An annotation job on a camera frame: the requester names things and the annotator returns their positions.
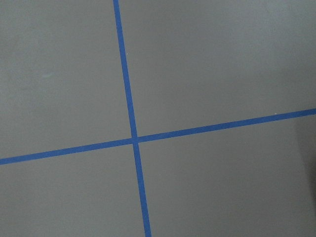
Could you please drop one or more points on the blue horizontal floor tape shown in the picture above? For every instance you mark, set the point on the blue horizontal floor tape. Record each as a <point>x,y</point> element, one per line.
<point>159,136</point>

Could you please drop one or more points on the blue vertical floor tape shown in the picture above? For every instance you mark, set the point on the blue vertical floor tape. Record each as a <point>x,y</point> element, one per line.
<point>132,122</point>

